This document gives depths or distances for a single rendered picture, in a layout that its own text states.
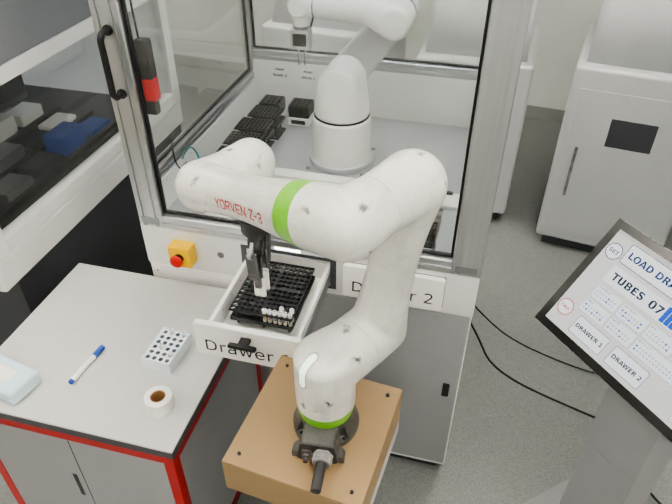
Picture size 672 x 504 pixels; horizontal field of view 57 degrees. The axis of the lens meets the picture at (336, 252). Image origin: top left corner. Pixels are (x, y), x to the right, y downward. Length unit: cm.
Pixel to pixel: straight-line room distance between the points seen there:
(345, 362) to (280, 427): 28
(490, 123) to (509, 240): 209
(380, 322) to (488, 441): 134
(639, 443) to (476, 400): 107
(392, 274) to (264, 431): 49
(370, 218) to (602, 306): 76
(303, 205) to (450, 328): 97
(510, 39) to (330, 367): 77
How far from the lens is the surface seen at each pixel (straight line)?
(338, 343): 125
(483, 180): 154
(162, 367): 172
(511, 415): 264
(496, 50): 141
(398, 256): 113
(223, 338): 160
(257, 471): 138
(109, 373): 177
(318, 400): 127
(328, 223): 92
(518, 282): 324
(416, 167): 103
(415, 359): 196
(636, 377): 149
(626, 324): 152
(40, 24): 208
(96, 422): 168
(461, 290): 174
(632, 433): 170
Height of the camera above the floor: 202
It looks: 38 degrees down
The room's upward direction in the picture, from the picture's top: straight up
